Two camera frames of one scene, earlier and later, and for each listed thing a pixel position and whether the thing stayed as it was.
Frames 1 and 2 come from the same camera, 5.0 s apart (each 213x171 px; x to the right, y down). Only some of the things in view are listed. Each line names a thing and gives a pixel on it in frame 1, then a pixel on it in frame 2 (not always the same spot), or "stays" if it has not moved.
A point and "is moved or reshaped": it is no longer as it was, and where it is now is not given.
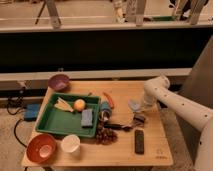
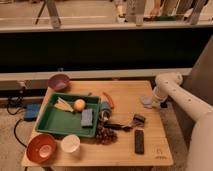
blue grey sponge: x=87 y=118 stays
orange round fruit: x=79 y=104 stays
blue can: x=105 y=111 stays
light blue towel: x=134 y=104 is moved or reshaped
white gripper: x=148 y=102 to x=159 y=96
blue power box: x=31 y=112 stays
